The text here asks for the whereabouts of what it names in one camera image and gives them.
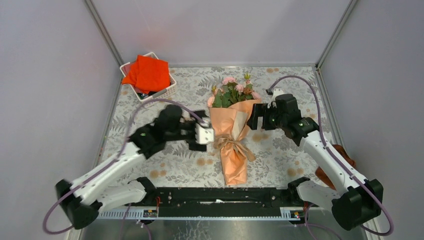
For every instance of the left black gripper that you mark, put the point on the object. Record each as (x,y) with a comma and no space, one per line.
(192,146)

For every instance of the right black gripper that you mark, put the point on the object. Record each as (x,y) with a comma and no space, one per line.
(261,110)

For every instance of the tan ribbon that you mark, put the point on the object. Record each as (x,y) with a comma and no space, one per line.
(223,140)

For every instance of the beige kraft wrapping paper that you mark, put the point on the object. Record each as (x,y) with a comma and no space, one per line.
(230,127)

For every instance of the pink fake flower bouquet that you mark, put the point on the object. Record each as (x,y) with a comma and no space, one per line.
(232,92)

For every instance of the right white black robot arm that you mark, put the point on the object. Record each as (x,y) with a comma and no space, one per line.
(354,200)

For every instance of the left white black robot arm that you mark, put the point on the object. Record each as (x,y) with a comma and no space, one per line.
(84,198)

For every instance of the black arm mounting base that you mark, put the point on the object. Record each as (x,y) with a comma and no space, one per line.
(224,203)

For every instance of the floral patterned table mat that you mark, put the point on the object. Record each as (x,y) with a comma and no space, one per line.
(278,160)

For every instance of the orange cloth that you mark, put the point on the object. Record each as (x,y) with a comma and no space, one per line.
(148,74)

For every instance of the brown cloth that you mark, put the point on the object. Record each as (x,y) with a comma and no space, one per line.
(328,170)

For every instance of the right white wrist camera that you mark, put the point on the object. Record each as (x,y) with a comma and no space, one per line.
(274,92)

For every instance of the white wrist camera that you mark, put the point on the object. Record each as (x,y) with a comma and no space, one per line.
(204,133)
(274,92)

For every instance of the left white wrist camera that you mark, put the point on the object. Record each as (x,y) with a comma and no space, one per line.
(204,133)

